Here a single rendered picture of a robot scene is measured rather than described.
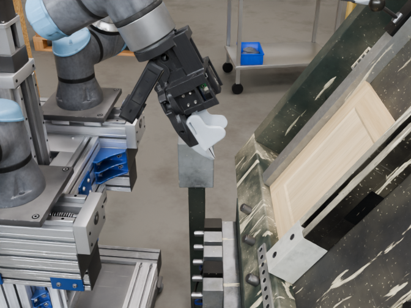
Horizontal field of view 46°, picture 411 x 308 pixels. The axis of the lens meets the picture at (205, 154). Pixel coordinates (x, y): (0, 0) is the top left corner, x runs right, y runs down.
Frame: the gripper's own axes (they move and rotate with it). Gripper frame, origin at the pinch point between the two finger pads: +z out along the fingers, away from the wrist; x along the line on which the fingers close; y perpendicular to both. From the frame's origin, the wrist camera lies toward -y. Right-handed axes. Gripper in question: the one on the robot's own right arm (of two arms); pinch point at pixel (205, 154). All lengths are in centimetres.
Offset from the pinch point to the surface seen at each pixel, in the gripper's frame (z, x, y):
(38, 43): 11, 387, -247
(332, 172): 34.0, 33.3, 13.2
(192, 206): 54, 69, -42
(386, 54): 19, 53, 35
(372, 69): 22, 53, 30
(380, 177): 26.5, 15.2, 23.5
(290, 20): 138, 523, -20
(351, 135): 29, 39, 20
